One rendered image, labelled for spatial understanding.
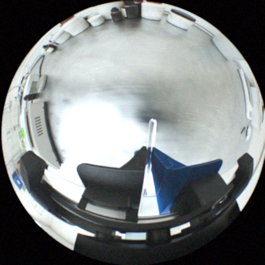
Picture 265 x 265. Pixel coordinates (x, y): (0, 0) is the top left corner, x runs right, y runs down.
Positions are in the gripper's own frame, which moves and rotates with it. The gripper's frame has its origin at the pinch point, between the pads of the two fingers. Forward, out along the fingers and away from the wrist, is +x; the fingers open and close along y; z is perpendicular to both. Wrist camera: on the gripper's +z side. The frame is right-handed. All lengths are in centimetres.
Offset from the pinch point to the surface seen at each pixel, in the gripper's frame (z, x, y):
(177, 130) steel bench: 1.1, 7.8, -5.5
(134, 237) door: -291, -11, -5
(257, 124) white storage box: 12, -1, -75
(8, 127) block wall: 17, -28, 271
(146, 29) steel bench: 23.2, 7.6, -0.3
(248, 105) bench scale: 16, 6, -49
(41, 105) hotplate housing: 7.8, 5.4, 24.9
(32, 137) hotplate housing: 1.0, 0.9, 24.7
